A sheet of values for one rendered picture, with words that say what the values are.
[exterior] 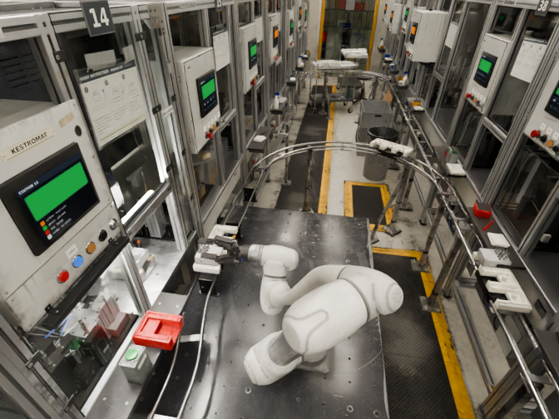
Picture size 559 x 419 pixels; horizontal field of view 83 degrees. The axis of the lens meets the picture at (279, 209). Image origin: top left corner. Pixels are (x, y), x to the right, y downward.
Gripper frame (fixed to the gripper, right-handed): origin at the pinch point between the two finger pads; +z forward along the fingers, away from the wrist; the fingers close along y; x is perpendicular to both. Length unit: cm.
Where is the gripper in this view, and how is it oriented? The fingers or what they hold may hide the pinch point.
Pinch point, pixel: (205, 248)
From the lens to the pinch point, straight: 146.4
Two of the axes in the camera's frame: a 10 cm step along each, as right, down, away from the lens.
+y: 0.1, -8.1, -5.8
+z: -9.9, -1.0, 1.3
